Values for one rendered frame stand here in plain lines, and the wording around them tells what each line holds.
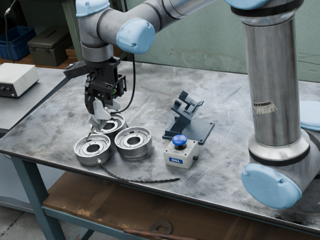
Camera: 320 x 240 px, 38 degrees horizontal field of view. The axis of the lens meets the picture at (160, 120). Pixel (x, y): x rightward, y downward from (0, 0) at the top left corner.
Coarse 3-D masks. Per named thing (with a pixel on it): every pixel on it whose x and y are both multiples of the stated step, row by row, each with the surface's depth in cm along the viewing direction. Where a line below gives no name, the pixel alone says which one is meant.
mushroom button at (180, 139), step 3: (177, 135) 123; (180, 135) 123; (183, 135) 123; (174, 138) 122; (177, 138) 122; (180, 138) 121; (183, 138) 121; (186, 138) 122; (174, 141) 121; (177, 141) 121; (180, 141) 121; (183, 141) 121; (186, 141) 121; (174, 144) 121; (177, 144) 121; (180, 144) 120; (183, 144) 121
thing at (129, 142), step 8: (128, 128) 135; (136, 128) 135; (144, 128) 134; (120, 136) 134; (136, 136) 133; (128, 144) 130; (136, 144) 130; (144, 144) 127; (120, 152) 129; (128, 152) 127; (136, 152) 127; (144, 152) 128
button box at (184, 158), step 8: (184, 144) 123; (192, 144) 123; (168, 152) 122; (176, 152) 121; (184, 152) 121; (192, 152) 122; (168, 160) 124; (176, 160) 122; (184, 160) 121; (192, 160) 123; (184, 168) 122
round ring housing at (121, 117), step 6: (114, 114) 143; (120, 120) 141; (90, 126) 139; (108, 126) 142; (114, 126) 141; (120, 126) 136; (126, 126) 140; (96, 132) 136; (108, 132) 135; (114, 132) 135; (114, 138) 136
